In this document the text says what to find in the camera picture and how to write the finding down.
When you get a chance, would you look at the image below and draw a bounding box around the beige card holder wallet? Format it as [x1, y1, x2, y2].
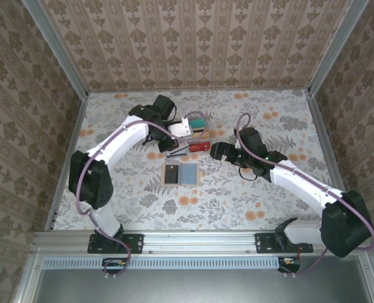
[160, 162, 202, 187]

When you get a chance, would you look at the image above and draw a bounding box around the clear acrylic card organizer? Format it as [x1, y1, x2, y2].
[165, 118, 212, 158]

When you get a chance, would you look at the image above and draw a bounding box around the red card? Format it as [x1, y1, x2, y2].
[188, 141, 211, 154]

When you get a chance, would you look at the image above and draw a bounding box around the black chip card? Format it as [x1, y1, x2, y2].
[164, 163, 181, 185]

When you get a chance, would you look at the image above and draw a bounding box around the orange wooden block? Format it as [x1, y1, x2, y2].
[191, 126, 210, 139]

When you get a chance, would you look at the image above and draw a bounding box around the aluminium front beam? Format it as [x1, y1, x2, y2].
[32, 230, 373, 253]

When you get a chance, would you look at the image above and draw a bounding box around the grey metal panel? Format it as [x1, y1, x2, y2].
[32, 270, 374, 303]

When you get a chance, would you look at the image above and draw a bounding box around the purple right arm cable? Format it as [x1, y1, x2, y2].
[236, 112, 374, 279]

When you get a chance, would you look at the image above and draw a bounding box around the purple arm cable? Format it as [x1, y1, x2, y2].
[75, 110, 209, 280]
[236, 112, 374, 279]

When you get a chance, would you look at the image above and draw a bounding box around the thin black right gripper cable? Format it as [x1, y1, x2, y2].
[238, 164, 259, 182]

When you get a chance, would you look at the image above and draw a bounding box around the aluminium table side rail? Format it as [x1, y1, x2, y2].
[304, 89, 359, 230]
[44, 93, 90, 231]

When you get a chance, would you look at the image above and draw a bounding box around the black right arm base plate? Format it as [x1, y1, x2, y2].
[255, 232, 314, 255]

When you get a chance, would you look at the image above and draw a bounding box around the aluminium corner post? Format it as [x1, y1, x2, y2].
[306, 0, 370, 95]
[21, 0, 90, 98]

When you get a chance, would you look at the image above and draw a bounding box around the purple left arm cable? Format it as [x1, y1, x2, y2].
[75, 110, 209, 280]

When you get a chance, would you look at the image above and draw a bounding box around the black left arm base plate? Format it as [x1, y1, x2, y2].
[87, 232, 144, 255]

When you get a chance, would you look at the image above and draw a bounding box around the slotted white cable duct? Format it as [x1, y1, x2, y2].
[43, 256, 278, 269]

